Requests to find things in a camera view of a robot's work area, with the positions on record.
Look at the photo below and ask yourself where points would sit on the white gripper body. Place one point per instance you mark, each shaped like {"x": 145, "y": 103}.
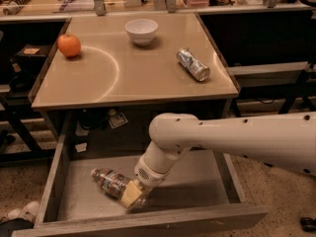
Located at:
{"x": 149, "y": 176}

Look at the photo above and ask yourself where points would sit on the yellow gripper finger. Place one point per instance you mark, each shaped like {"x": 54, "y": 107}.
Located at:
{"x": 133, "y": 191}

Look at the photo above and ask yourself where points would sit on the clear plastic water bottle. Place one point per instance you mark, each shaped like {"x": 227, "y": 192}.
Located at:
{"x": 112, "y": 183}

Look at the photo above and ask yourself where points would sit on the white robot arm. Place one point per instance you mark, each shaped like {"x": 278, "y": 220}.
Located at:
{"x": 287, "y": 141}

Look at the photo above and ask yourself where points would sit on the open grey wooden drawer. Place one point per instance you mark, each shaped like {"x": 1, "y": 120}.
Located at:
{"x": 201, "y": 195}

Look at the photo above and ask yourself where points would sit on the white sneaker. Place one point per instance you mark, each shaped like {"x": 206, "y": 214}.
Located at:
{"x": 29, "y": 213}

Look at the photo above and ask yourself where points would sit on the silver soda can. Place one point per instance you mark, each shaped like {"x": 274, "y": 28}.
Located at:
{"x": 194, "y": 66}

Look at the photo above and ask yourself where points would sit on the white ceramic bowl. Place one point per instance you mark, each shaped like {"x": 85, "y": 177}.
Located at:
{"x": 141, "y": 31}

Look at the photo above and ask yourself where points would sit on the orange fruit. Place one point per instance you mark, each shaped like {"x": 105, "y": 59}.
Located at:
{"x": 69, "y": 45}

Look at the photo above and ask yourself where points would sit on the black box with label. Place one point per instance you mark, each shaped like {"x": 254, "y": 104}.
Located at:
{"x": 31, "y": 52}

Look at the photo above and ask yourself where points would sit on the black chair caster wheel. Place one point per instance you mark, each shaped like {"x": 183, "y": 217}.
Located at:
{"x": 308, "y": 224}

